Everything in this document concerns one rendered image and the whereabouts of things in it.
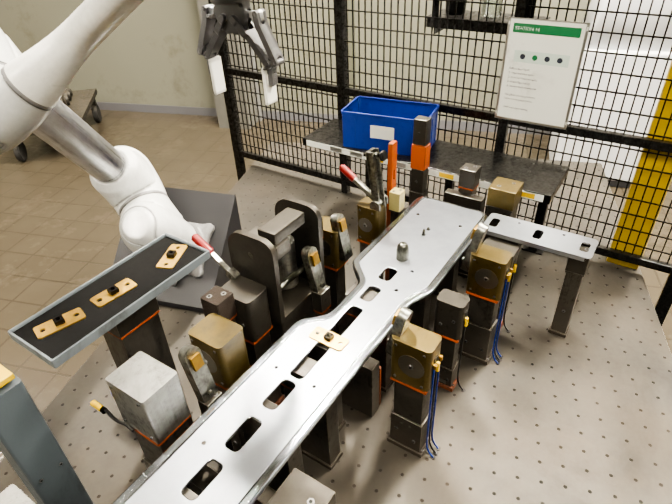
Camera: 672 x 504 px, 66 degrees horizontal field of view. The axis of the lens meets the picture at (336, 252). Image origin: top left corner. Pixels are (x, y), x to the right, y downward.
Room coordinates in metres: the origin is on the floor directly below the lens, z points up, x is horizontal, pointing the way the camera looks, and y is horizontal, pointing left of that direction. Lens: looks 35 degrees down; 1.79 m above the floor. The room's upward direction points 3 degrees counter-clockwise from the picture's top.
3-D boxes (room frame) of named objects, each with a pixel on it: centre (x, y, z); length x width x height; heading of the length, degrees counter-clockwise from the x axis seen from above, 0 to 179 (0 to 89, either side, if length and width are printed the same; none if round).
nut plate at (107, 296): (0.78, 0.43, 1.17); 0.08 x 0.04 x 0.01; 139
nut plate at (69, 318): (0.70, 0.51, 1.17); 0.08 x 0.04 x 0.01; 129
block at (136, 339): (0.79, 0.43, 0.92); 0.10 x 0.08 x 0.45; 145
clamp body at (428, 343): (0.73, -0.17, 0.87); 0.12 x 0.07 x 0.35; 55
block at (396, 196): (1.31, -0.18, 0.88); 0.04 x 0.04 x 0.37; 55
